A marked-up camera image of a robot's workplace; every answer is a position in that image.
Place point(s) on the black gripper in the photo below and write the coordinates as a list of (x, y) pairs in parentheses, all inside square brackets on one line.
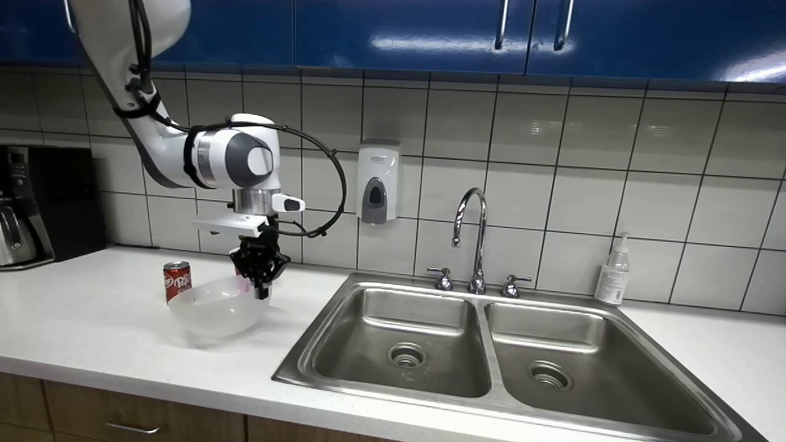
[(259, 249)]

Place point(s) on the translucent white plastic bowl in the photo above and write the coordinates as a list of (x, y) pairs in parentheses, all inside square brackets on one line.
[(213, 314)]

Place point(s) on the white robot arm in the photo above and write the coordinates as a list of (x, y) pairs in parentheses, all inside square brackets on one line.
[(107, 33)]

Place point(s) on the stainless steel double sink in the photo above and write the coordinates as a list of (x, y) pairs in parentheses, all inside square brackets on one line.
[(426, 328)]

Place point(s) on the red soda can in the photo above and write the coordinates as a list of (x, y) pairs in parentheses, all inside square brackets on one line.
[(178, 277)]

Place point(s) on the wooden drawer front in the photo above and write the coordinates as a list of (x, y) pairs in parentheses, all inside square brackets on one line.
[(164, 405)]

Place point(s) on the chrome faucet knob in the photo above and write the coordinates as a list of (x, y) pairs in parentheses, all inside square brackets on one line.
[(442, 280), (512, 286)]

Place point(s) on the black coffee machine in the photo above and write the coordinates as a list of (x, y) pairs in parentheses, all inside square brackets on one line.
[(69, 204)]

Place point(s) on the chrome gooseneck faucet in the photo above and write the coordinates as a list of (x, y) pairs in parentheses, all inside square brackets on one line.
[(482, 221)]

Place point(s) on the silver coffee carafe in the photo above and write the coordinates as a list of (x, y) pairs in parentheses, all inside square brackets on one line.
[(15, 237)]

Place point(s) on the blue cabinet door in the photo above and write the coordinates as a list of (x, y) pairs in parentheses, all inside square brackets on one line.
[(393, 33), (672, 33)]

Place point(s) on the clear pump soap bottle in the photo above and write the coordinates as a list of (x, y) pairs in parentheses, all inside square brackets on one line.
[(613, 284)]

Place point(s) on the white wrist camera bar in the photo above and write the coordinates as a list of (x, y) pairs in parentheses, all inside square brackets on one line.
[(234, 223)]

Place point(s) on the white wall soap dispenser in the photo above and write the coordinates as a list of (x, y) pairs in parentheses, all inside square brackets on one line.
[(379, 174)]

